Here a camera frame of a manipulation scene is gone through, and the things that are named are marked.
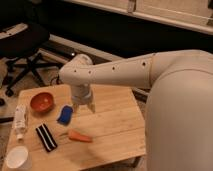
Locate white cup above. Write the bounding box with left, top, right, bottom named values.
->
left=6, top=146, right=32, bottom=171

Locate orange carrot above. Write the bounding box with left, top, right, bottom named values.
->
left=64, top=129, right=93, bottom=143

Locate wooden table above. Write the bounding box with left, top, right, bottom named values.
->
left=1, top=83, right=148, bottom=171

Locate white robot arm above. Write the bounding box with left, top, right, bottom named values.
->
left=59, top=49, right=213, bottom=171

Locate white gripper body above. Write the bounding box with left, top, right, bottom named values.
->
left=71, top=84, right=93, bottom=105

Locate orange ceramic bowl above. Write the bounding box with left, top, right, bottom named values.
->
left=30, top=92, right=54, bottom=113

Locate metal rail beam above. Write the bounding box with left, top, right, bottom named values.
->
left=39, top=33, right=154, bottom=101

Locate clear plastic bottle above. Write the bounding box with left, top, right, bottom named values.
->
left=13, top=105, right=28, bottom=140

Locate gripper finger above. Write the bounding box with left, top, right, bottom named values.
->
left=72, top=104, right=79, bottom=112
left=88, top=103, right=95, bottom=113

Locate black white striped cloth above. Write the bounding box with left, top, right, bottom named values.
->
left=36, top=124, right=57, bottom=152

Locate black office chair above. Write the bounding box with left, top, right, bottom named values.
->
left=0, top=0, right=62, bottom=97

